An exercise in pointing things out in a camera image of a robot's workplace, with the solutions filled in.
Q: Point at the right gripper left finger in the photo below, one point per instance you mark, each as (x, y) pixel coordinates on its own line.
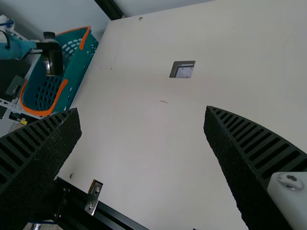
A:
(36, 163)

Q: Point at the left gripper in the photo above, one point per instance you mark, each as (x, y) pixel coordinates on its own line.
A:
(16, 49)

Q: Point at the black post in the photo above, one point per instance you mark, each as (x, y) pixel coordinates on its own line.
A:
(110, 8)

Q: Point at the small square scanner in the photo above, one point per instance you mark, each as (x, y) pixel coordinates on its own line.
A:
(183, 70)

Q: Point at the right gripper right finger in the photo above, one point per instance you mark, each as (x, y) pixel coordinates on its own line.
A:
(251, 167)

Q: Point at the dark coffee bottle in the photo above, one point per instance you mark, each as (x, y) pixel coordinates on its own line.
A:
(54, 62)

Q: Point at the teal shopping basket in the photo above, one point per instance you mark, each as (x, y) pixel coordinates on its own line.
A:
(79, 64)

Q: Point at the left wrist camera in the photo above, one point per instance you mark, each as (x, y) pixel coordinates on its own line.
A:
(6, 24)

